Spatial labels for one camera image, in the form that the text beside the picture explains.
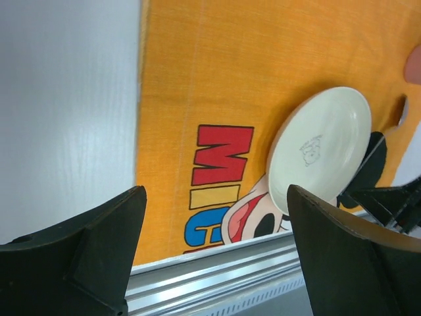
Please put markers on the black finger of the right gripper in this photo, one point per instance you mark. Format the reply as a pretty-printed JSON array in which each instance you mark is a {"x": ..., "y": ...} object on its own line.
[{"x": 395, "y": 207}]

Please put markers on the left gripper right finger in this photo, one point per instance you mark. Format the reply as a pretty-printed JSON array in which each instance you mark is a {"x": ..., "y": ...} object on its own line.
[{"x": 350, "y": 265}]

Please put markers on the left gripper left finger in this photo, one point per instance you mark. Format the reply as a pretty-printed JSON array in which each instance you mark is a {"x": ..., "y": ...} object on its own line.
[{"x": 80, "y": 266}]

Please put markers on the cream round plate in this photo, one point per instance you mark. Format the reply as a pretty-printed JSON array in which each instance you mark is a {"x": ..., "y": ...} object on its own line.
[{"x": 320, "y": 146}]

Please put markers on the pink plastic cup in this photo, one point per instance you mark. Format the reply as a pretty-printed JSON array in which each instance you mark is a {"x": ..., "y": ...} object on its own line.
[{"x": 412, "y": 69}]

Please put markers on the orange cartoon placemat cloth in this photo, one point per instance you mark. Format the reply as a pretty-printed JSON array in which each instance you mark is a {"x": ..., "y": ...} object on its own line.
[{"x": 218, "y": 78}]

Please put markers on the aluminium mounting rail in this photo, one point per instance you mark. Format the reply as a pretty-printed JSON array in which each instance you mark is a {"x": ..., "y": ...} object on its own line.
[{"x": 208, "y": 275}]

